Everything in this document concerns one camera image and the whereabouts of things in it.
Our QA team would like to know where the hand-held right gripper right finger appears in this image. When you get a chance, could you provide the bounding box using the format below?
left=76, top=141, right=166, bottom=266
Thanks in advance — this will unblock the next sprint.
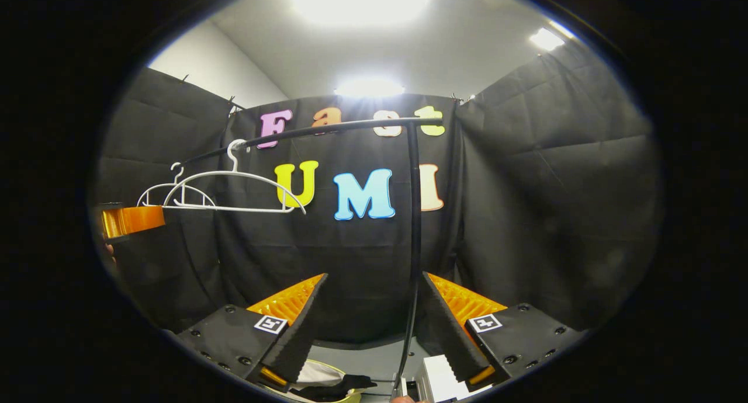
left=421, top=271, right=588, bottom=392

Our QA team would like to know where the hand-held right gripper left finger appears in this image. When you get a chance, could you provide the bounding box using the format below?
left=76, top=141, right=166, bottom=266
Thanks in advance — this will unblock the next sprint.
left=175, top=273, right=330, bottom=392

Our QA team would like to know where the white laundry hamper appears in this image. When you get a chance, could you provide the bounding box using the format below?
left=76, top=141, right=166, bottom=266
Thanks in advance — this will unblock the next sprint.
left=275, top=359, right=376, bottom=403

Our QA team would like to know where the black knit garment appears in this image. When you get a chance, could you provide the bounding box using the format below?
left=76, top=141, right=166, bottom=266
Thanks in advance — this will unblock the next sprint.
left=289, top=374, right=378, bottom=402

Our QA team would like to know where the white clothes hanger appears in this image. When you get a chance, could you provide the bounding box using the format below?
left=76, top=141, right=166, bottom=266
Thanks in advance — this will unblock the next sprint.
left=162, top=138, right=307, bottom=216
left=137, top=162, right=217, bottom=209

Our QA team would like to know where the black metal clothes rack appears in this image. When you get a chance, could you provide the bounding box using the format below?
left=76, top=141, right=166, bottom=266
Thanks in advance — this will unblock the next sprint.
left=180, top=117, right=445, bottom=399

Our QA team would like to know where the white box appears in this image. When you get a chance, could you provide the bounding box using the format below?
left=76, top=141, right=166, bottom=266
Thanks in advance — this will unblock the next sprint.
left=403, top=355, right=497, bottom=403

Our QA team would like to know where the large ceiling light panel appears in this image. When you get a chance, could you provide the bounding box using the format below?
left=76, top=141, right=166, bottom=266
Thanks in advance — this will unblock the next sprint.
left=289, top=0, right=434, bottom=27

